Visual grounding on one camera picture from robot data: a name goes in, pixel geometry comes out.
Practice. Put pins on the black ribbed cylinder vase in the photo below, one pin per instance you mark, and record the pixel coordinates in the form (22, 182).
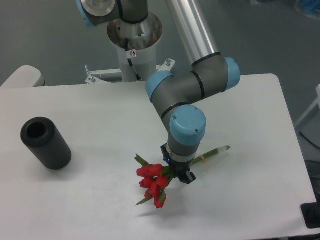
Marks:
(41, 136)

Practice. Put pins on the white furniture frame right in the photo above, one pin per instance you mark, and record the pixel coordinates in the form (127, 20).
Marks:
(309, 113)

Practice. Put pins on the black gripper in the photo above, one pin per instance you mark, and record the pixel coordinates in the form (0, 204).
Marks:
(181, 164)

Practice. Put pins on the black table grommet box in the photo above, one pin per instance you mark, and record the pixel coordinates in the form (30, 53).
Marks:
(311, 215)

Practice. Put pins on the white metal base bracket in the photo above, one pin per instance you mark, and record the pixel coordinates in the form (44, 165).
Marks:
(114, 75)

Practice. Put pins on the blue plastic bag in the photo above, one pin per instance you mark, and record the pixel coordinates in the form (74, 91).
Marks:
(310, 8)

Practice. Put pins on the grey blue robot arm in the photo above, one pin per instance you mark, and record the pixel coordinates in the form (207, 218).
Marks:
(174, 98)

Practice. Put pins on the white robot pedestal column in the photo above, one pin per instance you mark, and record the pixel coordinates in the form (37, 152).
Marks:
(136, 46)

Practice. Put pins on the white chair armrest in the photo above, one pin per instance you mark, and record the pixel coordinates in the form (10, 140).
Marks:
(24, 77)

